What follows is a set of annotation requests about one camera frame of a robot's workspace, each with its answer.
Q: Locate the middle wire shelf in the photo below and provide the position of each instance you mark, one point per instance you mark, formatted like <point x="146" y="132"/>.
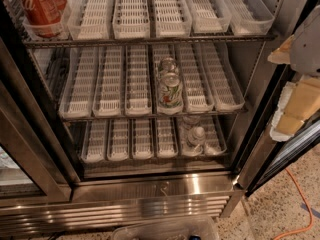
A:
<point x="154" y="115"/>

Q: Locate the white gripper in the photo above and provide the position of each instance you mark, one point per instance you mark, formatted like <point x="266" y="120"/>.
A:
<point x="309" y="52"/>

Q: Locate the wire shelf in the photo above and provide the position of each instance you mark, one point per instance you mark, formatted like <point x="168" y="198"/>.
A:
<point x="154" y="115"/>
<point x="228" y="37"/>

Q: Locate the clear plastic bin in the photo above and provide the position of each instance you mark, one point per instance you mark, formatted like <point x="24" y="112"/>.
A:
<point x="186" y="228"/>

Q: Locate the green white 7up can front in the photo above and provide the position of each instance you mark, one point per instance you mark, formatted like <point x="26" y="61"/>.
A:
<point x="170" y="93"/>

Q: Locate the clear water bottle front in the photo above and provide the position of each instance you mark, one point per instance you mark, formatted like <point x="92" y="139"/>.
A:
<point x="195" y="139"/>

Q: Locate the top wire shelf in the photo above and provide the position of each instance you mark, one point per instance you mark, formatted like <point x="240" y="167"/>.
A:
<point x="228" y="37"/>

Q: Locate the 7up can rear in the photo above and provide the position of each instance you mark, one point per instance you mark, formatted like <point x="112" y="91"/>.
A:
<point x="167" y="65"/>

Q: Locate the open fridge door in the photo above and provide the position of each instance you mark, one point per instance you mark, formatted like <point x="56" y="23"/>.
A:
<point x="269" y="157"/>

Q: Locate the stainless steel display fridge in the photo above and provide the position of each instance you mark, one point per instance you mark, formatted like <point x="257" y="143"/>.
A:
<point x="46" y="188"/>

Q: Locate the clear water bottle rear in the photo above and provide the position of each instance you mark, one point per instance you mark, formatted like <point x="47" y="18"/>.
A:
<point x="190" y="121"/>

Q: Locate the red coca-cola can front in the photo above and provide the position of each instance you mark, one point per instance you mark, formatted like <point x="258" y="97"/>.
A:
<point x="41" y="12"/>

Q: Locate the clear water bottle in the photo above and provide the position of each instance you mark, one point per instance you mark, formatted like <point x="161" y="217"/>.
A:
<point x="190" y="121"/>
<point x="195" y="139"/>

